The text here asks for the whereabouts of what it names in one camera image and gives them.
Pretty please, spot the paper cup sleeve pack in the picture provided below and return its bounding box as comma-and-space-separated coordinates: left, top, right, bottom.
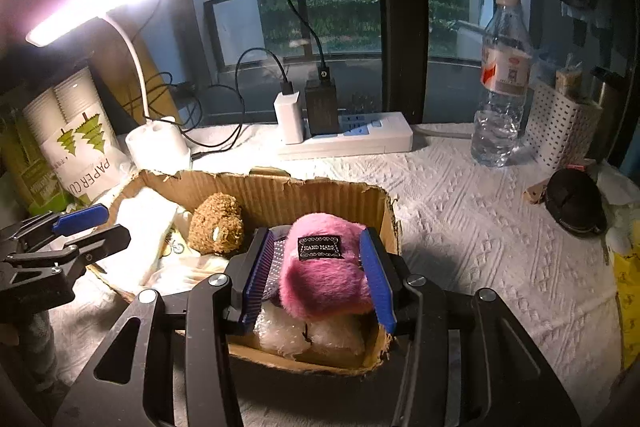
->
22, 62, 131, 208

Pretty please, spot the white paper sheet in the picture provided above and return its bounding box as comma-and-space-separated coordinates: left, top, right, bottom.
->
595, 161, 640, 208

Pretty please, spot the black round pouch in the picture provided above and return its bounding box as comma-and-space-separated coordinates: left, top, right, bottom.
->
545, 168, 608, 239

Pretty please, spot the yellow plastic packet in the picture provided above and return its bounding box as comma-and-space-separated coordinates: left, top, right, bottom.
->
611, 252, 640, 373

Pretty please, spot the black charger cable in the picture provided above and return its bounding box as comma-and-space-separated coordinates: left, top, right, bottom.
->
189, 0, 331, 80
187, 48, 296, 155

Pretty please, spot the dark metal flask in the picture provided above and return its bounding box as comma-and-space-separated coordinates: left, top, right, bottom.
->
589, 66, 630, 162

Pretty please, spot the beige small carton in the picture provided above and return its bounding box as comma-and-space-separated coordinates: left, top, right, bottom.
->
556, 66, 583, 96

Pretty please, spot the dark window frame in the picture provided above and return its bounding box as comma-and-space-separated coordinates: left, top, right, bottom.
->
370, 0, 432, 124

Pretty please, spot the white charger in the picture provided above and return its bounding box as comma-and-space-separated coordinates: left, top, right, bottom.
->
274, 92, 306, 145

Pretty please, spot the white power strip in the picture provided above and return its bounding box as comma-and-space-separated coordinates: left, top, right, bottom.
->
277, 112, 414, 159

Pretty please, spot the pale yellow plastic bag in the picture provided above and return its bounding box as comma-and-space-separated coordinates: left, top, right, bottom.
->
602, 204, 640, 255

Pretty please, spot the white perforated container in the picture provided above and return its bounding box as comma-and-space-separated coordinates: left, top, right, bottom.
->
527, 79, 603, 170

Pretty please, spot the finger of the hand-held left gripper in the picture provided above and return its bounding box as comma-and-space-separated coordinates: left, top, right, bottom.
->
5, 223, 132, 280
10, 203, 110, 243

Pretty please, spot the pink plush toy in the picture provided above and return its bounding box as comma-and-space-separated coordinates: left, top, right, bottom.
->
277, 213, 373, 320

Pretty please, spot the white towel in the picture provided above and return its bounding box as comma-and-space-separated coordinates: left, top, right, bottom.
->
107, 187, 181, 285

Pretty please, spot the clear water bottle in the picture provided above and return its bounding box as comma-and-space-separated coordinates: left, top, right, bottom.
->
471, 0, 533, 168

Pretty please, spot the green paper pack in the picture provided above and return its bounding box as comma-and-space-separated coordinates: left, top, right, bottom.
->
0, 107, 68, 218

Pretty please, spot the white power cord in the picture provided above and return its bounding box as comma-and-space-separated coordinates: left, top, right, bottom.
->
411, 122, 475, 142

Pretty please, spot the white desk lamp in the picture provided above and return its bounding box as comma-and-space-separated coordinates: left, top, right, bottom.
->
25, 0, 193, 172

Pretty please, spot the cardboard box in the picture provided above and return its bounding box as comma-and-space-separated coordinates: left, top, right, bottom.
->
87, 167, 403, 375

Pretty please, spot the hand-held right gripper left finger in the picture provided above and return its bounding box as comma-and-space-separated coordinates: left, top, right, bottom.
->
56, 227, 276, 427

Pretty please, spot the white embossed tablecloth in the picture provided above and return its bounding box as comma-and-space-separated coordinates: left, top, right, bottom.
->
50, 122, 631, 427

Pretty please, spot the clear bubble wrap packet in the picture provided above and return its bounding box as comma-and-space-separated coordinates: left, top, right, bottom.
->
255, 304, 366, 355

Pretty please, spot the grey dotted cloth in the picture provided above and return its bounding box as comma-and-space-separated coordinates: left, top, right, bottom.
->
270, 241, 290, 300

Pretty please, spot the black charger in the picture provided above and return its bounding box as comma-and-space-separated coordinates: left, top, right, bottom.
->
305, 78, 341, 136

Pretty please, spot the black lamp cable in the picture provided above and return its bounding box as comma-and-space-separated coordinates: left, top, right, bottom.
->
120, 71, 203, 158

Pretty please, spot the small brown tag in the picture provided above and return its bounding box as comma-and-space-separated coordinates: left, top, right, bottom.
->
524, 179, 550, 205

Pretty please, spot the brown curly plush toy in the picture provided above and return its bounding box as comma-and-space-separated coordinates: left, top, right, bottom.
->
166, 192, 246, 256

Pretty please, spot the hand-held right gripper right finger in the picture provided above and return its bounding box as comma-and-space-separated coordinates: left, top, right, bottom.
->
359, 227, 581, 427

